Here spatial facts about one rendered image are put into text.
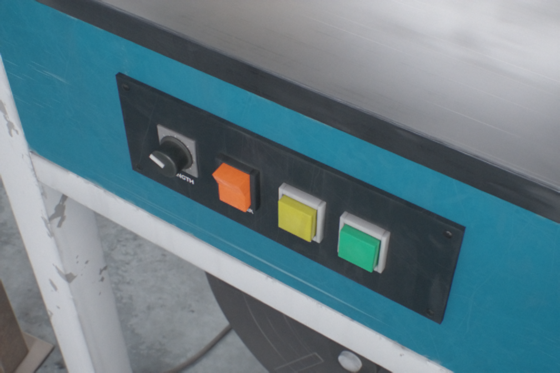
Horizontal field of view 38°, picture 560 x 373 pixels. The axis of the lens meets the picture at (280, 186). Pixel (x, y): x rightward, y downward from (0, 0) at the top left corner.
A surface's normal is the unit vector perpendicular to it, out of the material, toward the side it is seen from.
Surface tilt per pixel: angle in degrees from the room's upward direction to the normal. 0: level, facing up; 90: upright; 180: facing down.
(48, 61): 90
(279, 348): 90
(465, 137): 0
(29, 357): 0
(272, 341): 90
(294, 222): 90
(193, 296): 0
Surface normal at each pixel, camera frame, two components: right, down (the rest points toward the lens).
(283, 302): -0.55, 0.60
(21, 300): 0.00, -0.70
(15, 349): 0.90, 0.31
